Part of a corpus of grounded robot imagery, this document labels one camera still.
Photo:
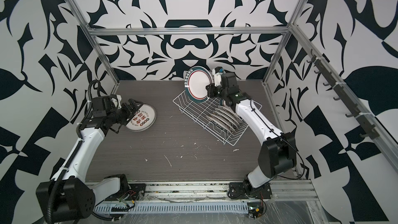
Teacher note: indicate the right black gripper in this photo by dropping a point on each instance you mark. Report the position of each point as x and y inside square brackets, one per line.
[211, 90]

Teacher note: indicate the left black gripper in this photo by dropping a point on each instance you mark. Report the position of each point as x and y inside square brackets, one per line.
[131, 113]

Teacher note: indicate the plate with red characters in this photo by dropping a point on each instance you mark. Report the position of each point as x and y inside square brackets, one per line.
[143, 119]

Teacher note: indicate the row plate hao shi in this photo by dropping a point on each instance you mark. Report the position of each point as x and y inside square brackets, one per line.
[221, 124]

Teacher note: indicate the plate green rim red line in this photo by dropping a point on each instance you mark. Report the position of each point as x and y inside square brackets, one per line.
[195, 83]

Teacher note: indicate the white wire dish rack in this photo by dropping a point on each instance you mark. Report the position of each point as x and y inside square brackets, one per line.
[198, 112]

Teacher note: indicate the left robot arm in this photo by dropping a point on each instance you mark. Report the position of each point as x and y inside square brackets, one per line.
[67, 197]

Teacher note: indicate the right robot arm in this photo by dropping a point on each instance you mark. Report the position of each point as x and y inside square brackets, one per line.
[278, 152]

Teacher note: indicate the small circuit board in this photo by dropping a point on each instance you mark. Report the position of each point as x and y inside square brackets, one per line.
[256, 209]

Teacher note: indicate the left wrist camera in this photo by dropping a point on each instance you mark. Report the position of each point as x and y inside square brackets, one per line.
[116, 100]

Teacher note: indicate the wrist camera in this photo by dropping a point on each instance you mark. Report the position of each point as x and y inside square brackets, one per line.
[217, 74]
[116, 100]

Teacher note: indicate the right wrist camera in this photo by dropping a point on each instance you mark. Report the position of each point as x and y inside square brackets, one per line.
[217, 74]

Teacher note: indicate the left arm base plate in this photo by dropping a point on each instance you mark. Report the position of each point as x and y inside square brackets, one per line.
[135, 192]

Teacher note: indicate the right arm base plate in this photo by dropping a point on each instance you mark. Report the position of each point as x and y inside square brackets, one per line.
[244, 190]

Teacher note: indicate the white slotted cable duct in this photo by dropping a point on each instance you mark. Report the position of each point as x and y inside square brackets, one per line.
[175, 208]

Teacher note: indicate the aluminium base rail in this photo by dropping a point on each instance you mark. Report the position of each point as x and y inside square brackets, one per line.
[216, 191]

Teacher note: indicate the wall hook rail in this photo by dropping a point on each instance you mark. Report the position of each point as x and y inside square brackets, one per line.
[344, 94]

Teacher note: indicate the aluminium frame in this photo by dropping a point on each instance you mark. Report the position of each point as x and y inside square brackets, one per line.
[385, 143]

